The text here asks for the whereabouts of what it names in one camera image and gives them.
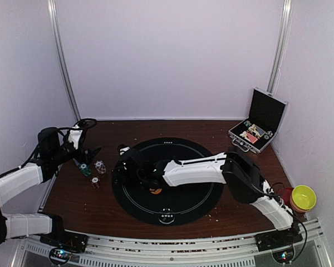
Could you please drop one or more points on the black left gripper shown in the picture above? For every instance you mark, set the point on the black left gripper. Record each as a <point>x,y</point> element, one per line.
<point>89,156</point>

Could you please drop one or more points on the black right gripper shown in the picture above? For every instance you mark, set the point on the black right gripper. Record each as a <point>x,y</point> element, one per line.
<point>119,169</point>

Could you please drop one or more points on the orange round dealer button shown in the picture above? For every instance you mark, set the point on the orange round dealer button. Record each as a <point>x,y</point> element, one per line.
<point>155,191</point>

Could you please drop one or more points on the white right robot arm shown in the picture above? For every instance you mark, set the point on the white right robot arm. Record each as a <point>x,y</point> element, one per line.
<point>233,168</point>

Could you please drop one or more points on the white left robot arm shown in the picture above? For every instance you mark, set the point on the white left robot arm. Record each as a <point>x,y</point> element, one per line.
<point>22,178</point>

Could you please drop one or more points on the green 50 poker chip stack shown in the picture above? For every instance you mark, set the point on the green 50 poker chip stack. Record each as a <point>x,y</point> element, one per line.
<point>85,169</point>

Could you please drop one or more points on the red poker chip stack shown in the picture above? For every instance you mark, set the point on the red poker chip stack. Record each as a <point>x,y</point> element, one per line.
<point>95,182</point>

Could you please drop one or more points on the black round poker mat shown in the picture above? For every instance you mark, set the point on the black round poker mat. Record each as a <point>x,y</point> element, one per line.
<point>175,205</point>

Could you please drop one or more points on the red card deck in case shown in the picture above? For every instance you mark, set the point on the red card deck in case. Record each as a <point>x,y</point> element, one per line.
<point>249,137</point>

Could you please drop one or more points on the aluminium poker chip case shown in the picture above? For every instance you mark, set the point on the aluminium poker chip case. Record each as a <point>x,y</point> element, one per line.
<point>264,120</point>

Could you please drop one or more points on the red patterned bowl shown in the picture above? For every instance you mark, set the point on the red patterned bowl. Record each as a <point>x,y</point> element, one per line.
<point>286,195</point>

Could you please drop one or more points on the yellow-green plastic bowl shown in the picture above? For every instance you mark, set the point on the yellow-green plastic bowl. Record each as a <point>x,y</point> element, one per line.
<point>304,197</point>

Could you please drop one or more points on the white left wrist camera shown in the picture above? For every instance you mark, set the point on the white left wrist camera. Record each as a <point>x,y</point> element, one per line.
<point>74,137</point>

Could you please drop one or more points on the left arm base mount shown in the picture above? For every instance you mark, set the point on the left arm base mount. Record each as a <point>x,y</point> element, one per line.
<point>72,242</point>

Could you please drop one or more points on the aluminium front rail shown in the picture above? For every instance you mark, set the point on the aluminium front rail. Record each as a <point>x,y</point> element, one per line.
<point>237,250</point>

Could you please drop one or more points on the aluminium left corner post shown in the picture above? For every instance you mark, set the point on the aluminium left corner post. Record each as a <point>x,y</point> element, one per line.
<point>52,12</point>

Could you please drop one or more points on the aluminium corner post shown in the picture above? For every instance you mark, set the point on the aluminium corner post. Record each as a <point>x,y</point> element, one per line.
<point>52,12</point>
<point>281,45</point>

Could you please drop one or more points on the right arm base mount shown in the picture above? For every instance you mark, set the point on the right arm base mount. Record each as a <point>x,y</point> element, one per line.
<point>277,239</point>

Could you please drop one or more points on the aluminium right corner post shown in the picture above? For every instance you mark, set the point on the aluminium right corner post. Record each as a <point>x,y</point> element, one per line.
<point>281,45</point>

